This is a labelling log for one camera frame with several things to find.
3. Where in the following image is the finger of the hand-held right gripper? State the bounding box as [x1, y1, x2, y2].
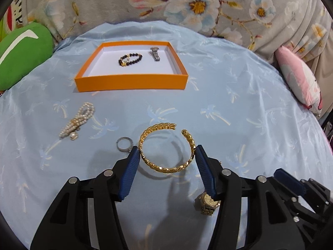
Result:
[273, 169, 333, 205]

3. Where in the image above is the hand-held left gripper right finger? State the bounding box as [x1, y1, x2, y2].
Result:
[195, 144, 305, 250]

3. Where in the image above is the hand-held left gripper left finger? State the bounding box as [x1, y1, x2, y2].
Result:
[30, 146, 141, 250]

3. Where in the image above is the silver ring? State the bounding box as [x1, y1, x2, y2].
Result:
[116, 136, 135, 152]

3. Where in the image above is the gold wristwatch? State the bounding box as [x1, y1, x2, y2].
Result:
[194, 191, 221, 216]

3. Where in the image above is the gold bangle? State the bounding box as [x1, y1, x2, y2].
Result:
[138, 122, 198, 174]

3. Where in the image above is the pearl bracelet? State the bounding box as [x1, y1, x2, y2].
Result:
[58, 102, 96, 141]

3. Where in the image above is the orange cardboard box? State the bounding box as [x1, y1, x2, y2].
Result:
[75, 41, 189, 93]

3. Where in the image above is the silver wristwatch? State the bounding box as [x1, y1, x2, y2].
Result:
[149, 47, 161, 62]

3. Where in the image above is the light blue palm-print cloth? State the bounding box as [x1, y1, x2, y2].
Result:
[0, 21, 333, 250]

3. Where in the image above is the pink pillow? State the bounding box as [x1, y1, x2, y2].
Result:
[274, 45, 323, 115]

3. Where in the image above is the green pillow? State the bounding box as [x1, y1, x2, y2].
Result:
[0, 22, 54, 90]

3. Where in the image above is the grey floral blanket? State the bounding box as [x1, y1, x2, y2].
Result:
[23, 0, 333, 105]

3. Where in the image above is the colourful printed cushion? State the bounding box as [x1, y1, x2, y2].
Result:
[0, 0, 30, 42]

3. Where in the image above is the black bead bracelet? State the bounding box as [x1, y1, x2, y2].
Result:
[118, 53, 143, 68]

